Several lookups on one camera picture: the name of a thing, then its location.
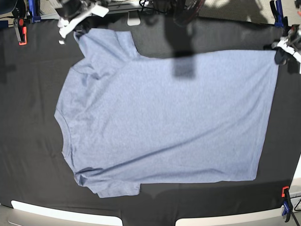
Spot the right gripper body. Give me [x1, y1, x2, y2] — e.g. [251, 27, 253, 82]
[56, 0, 110, 28]

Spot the orange black clamp far left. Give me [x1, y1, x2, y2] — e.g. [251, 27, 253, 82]
[13, 18, 27, 46]

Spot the blue clamp far right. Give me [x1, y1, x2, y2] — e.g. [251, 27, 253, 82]
[269, 0, 288, 28]

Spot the blue clamp far left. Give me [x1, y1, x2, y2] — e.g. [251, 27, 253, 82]
[26, 0, 41, 24]

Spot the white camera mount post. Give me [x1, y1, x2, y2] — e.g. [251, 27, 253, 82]
[127, 10, 141, 26]

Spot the red black cable bundle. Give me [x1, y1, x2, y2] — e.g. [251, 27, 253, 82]
[173, 0, 205, 26]

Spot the black table cloth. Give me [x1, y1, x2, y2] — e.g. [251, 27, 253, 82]
[0, 21, 301, 226]

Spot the blue orange clamp near right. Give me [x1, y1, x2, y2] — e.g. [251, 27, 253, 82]
[281, 186, 292, 223]

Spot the blue grey t-shirt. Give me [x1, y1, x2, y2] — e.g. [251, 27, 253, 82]
[54, 29, 278, 198]

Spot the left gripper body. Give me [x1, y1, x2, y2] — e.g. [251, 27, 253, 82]
[271, 24, 301, 63]

